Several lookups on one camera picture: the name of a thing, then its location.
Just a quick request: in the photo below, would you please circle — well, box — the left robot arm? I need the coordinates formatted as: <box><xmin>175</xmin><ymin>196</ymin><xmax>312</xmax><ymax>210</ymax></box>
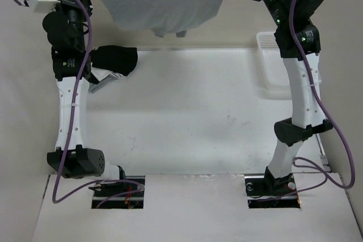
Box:
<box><xmin>43</xmin><ymin>0</ymin><xmax>127</xmax><ymax>196</ymax></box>

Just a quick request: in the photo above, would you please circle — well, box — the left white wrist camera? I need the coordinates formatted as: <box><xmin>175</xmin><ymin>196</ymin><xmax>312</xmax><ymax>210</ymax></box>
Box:
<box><xmin>23</xmin><ymin>0</ymin><xmax>60</xmax><ymax>14</ymax></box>

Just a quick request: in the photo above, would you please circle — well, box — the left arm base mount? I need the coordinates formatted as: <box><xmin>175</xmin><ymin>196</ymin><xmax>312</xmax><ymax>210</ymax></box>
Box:
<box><xmin>88</xmin><ymin>176</ymin><xmax>145</xmax><ymax>210</ymax></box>

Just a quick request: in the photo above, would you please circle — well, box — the white plastic basket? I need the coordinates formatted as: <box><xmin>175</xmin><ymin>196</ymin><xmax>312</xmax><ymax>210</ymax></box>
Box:
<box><xmin>256</xmin><ymin>32</ymin><xmax>290</xmax><ymax>93</ymax></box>

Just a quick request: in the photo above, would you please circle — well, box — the right aluminium table rail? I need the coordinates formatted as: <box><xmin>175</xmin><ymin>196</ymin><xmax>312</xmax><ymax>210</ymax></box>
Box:
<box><xmin>316</xmin><ymin>134</ymin><xmax>331</xmax><ymax>172</ymax></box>

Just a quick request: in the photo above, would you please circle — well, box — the white folded tank top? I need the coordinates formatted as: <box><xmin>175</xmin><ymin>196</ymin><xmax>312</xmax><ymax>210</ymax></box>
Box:
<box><xmin>91</xmin><ymin>67</ymin><xmax>123</xmax><ymax>81</ymax></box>

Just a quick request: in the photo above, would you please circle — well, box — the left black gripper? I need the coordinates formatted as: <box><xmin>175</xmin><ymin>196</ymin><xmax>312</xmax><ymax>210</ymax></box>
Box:
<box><xmin>48</xmin><ymin>0</ymin><xmax>93</xmax><ymax>50</ymax></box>

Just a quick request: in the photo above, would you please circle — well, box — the grey folded tank top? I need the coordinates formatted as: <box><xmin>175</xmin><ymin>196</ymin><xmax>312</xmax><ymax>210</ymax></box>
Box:
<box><xmin>88</xmin><ymin>74</ymin><xmax>119</xmax><ymax>94</ymax></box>

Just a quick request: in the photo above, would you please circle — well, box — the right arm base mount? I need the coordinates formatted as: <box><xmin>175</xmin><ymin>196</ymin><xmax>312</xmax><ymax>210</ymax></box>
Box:
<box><xmin>244</xmin><ymin>175</ymin><xmax>300</xmax><ymax>209</ymax></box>

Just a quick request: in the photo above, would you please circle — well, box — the grey tank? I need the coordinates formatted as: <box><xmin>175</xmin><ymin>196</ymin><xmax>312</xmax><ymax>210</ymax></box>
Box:
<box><xmin>88</xmin><ymin>74</ymin><xmax>119</xmax><ymax>94</ymax></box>
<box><xmin>101</xmin><ymin>0</ymin><xmax>223</xmax><ymax>37</ymax></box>

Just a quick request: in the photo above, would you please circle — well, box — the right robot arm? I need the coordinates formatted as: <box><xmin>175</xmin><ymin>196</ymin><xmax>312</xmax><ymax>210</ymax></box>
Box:
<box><xmin>245</xmin><ymin>0</ymin><xmax>332</xmax><ymax>198</ymax></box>

